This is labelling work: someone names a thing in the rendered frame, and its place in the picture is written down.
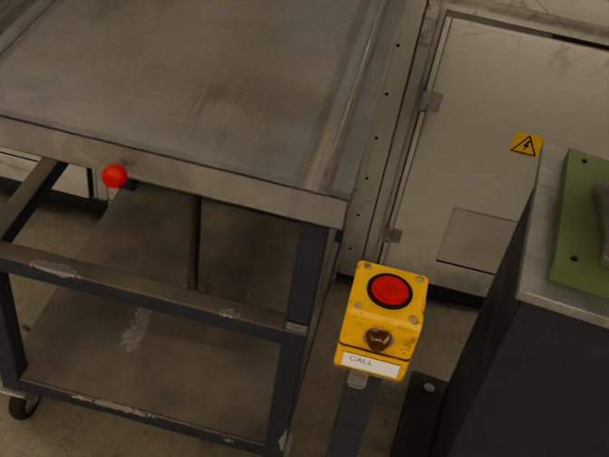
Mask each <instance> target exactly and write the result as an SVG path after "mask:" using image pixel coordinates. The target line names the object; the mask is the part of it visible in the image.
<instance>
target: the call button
mask: <svg viewBox="0 0 609 457"><path fill-rule="evenodd" d="M372 292H373V294H374V296H375V297H376V298H377V299H379V300H380V301H382V302H383V303H385V304H389V305H398V304H401V303H403V302H404V301H405V300H406V299H407V298H408V295H409V290H408V288H407V286H406V285H405V284H404V283H403V282H402V281H401V280H400V279H398V278H397V277H390V276H383V277H378V278H376V279H375V280H374V281H373V283H372Z"/></svg>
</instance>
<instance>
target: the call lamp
mask: <svg viewBox="0 0 609 457"><path fill-rule="evenodd" d="M362 339H363V341H364V342H365V344H367V345H368V346H369V347H370V348H371V349H372V350H373V351H375V352H381V351H383V350H385V349H387V348H390V347H391V346H392V345H393V344H394V336H393V334H392V332H390V331H389V330H387V329H385V328H383V327H378V326H373V327H369V328H367V329H366V330H364V332H363V334H362Z"/></svg>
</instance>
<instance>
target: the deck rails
mask: <svg viewBox="0 0 609 457"><path fill-rule="evenodd" d="M55 1H56V0H0V55H1V54H2V53H3V52H4V51H5V50H6V49H7V48H8V47H9V46H10V45H11V44H12V43H13V42H14V41H15V40H16V39H17V38H18V37H19V36H20V35H21V34H23V33H24V32H25V31H26V30H27V29H28V28H29V27H30V26H31V25H32V24H33V23H34V22H35V21H36V20H37V19H38V18H39V17H40V16H41V15H42V14H43V13H44V12H45V11H46V10H47V9H48V8H49V7H50V6H51V5H52V4H53V3H54V2H55ZM390 1H391V0H367V3H366V6H365V8H364V10H363V13H362V18H361V21H360V23H359V25H358V28H357V31H356V33H355V36H354V38H353V42H352V45H351V48H350V51H349V53H348V55H347V58H346V61H345V64H344V66H343V70H342V73H341V75H340V78H339V81H338V83H337V85H336V88H335V91H334V94H333V98H332V100H331V103H330V106H329V108H328V111H327V114H326V116H325V118H324V123H323V126H322V129H321V130H320V133H319V136H318V139H317V141H316V144H315V146H314V150H313V153H312V156H311V159H310V161H309V163H308V166H307V169H306V172H305V174H304V178H303V181H302V183H301V186H300V189H302V190H309V191H312V192H316V193H321V194H324V195H328V196H330V194H331V190H332V187H333V184H334V180H335V176H336V173H337V171H338V168H339V165H340V161H341V158H342V156H343V151H344V147H345V144H346V142H347V139H348V136H349V132H350V129H351V127H352V124H353V118H354V115H355V113H356V110H357V107H358V103H359V101H360V98H361V95H362V92H363V86H364V84H365V81H366V78H367V74H368V72H369V69H370V66H371V63H372V58H373V55H374V52H375V49H376V45H377V43H378V40H379V37H380V34H381V30H382V26H383V23H384V20H385V16H386V14H387V11H388V8H389V5H390Z"/></svg>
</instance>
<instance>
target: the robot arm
mask: <svg viewBox="0 0 609 457"><path fill-rule="evenodd" d="M213 1H216V2H236V1H249V0H213ZM591 192H592V195H593V196H594V199H595V201H596V205H597V212H598V219H599V228H600V235H601V242H602V250H601V252H600V255H599V261H600V263H601V264H602V265H603V266H604V267H606V268H608V269H609V182H606V181H597V182H596V183H595V184H594V186H593V187H592V189H591Z"/></svg>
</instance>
